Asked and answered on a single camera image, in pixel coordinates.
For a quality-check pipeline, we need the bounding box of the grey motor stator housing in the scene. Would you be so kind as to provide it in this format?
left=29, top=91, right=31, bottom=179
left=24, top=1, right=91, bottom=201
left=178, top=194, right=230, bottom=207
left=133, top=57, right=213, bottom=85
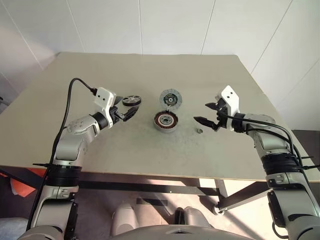
left=153, top=111, right=179, bottom=135

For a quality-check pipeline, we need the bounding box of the black metal table frame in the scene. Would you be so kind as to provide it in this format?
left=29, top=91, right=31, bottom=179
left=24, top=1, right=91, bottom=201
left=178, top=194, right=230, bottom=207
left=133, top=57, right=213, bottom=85
left=0, top=164, right=276, bottom=213

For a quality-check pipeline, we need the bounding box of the grey motor end cover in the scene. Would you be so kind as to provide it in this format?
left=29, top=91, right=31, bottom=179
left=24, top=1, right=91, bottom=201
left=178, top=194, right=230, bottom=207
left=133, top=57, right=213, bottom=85
left=159, top=87, right=183, bottom=108

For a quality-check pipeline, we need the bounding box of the rounded silver robot right leg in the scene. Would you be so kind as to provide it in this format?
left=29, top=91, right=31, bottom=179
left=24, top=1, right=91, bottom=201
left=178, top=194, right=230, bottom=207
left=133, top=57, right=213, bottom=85
left=174, top=206, right=214, bottom=229

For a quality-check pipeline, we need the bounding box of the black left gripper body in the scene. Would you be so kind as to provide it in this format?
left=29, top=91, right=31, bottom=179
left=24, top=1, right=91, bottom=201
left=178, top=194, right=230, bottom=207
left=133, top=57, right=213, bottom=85
left=109, top=105, right=126, bottom=126

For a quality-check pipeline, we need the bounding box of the orange plastic sheet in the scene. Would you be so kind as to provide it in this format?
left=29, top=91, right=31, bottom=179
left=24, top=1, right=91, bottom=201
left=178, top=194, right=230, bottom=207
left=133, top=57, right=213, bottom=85
left=9, top=168, right=48, bottom=198

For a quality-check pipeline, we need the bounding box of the silver robot torso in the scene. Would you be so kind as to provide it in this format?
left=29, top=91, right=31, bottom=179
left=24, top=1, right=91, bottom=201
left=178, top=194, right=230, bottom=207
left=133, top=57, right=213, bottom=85
left=109, top=223, right=253, bottom=240

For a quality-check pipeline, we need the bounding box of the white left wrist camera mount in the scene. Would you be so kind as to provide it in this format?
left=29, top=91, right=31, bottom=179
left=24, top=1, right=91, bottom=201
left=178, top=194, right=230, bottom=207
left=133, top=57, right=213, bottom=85
left=93, top=86, right=117, bottom=126

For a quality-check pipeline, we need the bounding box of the rounded silver robot leg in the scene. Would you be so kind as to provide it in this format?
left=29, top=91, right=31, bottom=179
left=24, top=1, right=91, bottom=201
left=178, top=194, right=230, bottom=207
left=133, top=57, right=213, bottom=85
left=174, top=206, right=214, bottom=229
left=111, top=202, right=141, bottom=236

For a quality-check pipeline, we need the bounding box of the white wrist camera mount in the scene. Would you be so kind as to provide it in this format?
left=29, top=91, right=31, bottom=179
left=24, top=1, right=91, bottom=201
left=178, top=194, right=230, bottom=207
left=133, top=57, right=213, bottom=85
left=93, top=86, right=117, bottom=126
left=214, top=84, right=241, bottom=118

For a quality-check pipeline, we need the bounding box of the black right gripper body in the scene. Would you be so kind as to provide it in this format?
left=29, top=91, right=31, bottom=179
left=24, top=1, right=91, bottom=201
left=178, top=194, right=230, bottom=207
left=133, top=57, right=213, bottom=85
left=214, top=98, right=235, bottom=131

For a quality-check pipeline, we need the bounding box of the black round disc part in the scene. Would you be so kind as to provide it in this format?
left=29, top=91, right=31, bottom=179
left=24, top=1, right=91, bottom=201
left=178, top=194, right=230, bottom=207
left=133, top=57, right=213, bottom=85
left=122, top=94, right=143, bottom=107

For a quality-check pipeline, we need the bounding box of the table caster wheel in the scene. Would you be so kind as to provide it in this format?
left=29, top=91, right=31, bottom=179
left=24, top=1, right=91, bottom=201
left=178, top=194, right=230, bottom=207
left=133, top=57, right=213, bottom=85
left=212, top=204, right=227, bottom=216

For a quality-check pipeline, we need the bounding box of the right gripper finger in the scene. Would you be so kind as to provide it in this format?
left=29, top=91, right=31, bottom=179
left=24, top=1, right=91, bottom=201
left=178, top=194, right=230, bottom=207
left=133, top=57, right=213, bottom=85
left=204, top=101, right=221, bottom=111
left=193, top=115, right=219, bottom=131

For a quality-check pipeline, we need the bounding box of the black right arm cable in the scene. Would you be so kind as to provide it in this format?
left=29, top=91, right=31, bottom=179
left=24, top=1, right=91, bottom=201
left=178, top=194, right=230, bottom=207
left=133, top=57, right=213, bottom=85
left=216, top=111, right=317, bottom=218

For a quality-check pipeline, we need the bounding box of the rounded silver robot left leg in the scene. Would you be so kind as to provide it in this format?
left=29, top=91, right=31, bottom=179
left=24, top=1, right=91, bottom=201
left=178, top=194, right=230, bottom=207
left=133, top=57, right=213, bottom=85
left=111, top=202, right=141, bottom=236

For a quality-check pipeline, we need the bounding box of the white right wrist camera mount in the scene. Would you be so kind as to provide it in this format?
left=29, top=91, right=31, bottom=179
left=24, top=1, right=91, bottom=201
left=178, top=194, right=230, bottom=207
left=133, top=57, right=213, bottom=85
left=214, top=84, right=241, bottom=118

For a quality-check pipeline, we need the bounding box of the black tape strip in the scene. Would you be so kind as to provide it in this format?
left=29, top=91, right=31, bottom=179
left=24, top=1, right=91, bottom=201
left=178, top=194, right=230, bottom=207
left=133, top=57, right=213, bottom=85
left=136, top=197, right=169, bottom=207

